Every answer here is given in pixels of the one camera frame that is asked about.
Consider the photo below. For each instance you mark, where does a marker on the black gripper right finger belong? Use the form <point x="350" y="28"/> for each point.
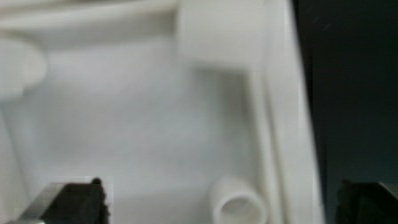
<point x="366" y="203"/>

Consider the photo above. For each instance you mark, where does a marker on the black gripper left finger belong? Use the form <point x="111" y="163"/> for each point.
<point x="70" y="204"/>

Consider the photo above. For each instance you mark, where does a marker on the white square table top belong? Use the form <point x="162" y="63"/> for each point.
<point x="191" y="135"/>

